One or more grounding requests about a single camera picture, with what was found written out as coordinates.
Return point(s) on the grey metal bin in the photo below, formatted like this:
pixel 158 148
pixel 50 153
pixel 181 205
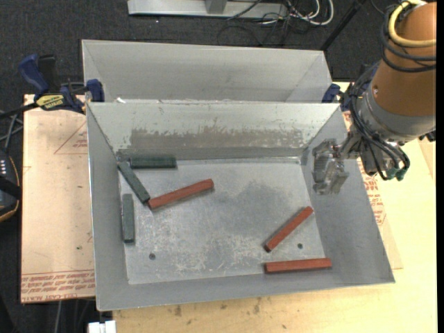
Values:
pixel 222 220

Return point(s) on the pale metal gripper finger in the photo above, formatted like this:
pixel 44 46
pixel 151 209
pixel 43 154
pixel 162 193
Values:
pixel 331 183
pixel 322 158

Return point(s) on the brown cardboard board red print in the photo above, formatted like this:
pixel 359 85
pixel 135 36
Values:
pixel 52 193

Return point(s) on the dark green flat block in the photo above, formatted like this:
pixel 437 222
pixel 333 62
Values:
pixel 133 182
pixel 153 162
pixel 128 219

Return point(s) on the red-brown flat block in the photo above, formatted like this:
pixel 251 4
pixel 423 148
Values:
pixel 289 228
pixel 298 265
pixel 182 193

